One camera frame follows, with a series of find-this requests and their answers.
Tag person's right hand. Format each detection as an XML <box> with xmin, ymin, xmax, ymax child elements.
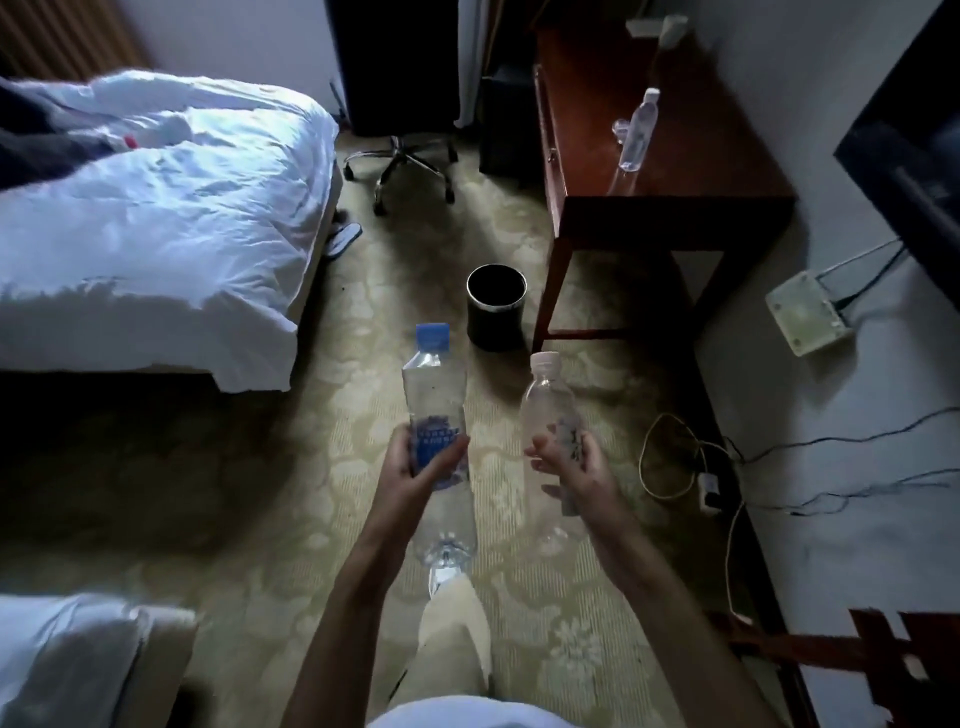
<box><xmin>523</xmin><ymin>431</ymin><xmax>639</xmax><ymax>543</ymax></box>

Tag red-brown wooden desk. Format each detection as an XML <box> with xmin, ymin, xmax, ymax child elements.
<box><xmin>530</xmin><ymin>14</ymin><xmax>798</xmax><ymax>354</ymax></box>

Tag person's beige trousers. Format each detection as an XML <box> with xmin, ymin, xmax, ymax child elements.
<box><xmin>389</xmin><ymin>575</ymin><xmax>496</xmax><ymax>710</ymax></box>

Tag looped white floor cable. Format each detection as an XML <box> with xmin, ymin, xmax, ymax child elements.
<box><xmin>638</xmin><ymin>412</ymin><xmax>733</xmax><ymax>502</ymax></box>

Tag clear bottle blue cap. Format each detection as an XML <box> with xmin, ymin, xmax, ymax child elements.
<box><xmin>401</xmin><ymin>322</ymin><xmax>479</xmax><ymax>573</ymax></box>

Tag plain clear white-cap bottle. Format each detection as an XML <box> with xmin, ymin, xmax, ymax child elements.
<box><xmin>618</xmin><ymin>87</ymin><xmax>661</xmax><ymax>174</ymax></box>

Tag black router cable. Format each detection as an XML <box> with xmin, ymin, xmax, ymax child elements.
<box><xmin>833</xmin><ymin>243</ymin><xmax>913</xmax><ymax>310</ymax></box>

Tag person's left hand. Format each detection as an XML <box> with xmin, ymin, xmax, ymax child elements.
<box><xmin>367</xmin><ymin>423</ymin><xmax>472</xmax><ymax>556</ymax></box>

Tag black television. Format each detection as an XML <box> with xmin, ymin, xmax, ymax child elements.
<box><xmin>833</xmin><ymin>0</ymin><xmax>960</xmax><ymax>313</ymax></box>

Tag person's right forearm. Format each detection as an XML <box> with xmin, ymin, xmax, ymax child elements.
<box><xmin>599</xmin><ymin>518</ymin><xmax>781</xmax><ymax>728</ymax></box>

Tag wooden luggage rack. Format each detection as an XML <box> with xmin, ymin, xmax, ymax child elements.
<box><xmin>708</xmin><ymin>607</ymin><xmax>960</xmax><ymax>728</ymax></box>

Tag black office chair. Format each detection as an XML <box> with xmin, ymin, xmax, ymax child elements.
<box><xmin>326</xmin><ymin>0</ymin><xmax>463</xmax><ymax>219</ymax></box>

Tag person's white printed t-shirt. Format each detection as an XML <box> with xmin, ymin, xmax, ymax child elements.
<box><xmin>367</xmin><ymin>693</ymin><xmax>579</xmax><ymax>728</ymax></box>

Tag person's left forearm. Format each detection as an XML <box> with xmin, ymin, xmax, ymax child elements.
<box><xmin>281</xmin><ymin>528</ymin><xmax>421</xmax><ymax>728</ymax></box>

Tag white router cable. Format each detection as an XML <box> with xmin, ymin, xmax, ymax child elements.
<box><xmin>813</xmin><ymin>238</ymin><xmax>905</xmax><ymax>280</ymax></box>

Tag white sneaker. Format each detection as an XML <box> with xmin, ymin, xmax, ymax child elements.
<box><xmin>427</xmin><ymin>562</ymin><xmax>470</xmax><ymax>601</ymax></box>

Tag straight white floor cable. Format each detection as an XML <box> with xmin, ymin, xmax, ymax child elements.
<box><xmin>722</xmin><ymin>498</ymin><xmax>754</xmax><ymax>624</ymax></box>

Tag black box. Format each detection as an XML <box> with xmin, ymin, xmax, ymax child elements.
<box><xmin>478</xmin><ymin>63</ymin><xmax>543</xmax><ymax>181</ymax></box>

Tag white curtain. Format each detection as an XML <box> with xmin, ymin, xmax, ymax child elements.
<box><xmin>455</xmin><ymin>0</ymin><xmax>490</xmax><ymax>130</ymax></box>

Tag white router box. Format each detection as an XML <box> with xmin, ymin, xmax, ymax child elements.
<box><xmin>764</xmin><ymin>269</ymin><xmax>856</xmax><ymax>358</ymax></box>

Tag brown striped curtain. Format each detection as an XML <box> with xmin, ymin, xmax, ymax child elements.
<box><xmin>0</xmin><ymin>0</ymin><xmax>151</xmax><ymax>82</ymax></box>

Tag black trash bin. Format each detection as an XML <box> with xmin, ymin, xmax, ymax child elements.
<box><xmin>465</xmin><ymin>263</ymin><xmax>529</xmax><ymax>352</ymax></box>

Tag dark clothing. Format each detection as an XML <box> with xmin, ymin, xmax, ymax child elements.
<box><xmin>0</xmin><ymin>78</ymin><xmax>115</xmax><ymax>189</ymax></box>

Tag labelled clear white-cap bottle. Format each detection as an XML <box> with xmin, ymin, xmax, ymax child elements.
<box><xmin>519</xmin><ymin>350</ymin><xmax>586</xmax><ymax>519</ymax></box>

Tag thin black wall cable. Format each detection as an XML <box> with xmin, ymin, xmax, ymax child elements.
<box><xmin>738</xmin><ymin>407</ymin><xmax>960</xmax><ymax>465</ymax></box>
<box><xmin>757</xmin><ymin>469</ymin><xmax>960</xmax><ymax>519</ymax></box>

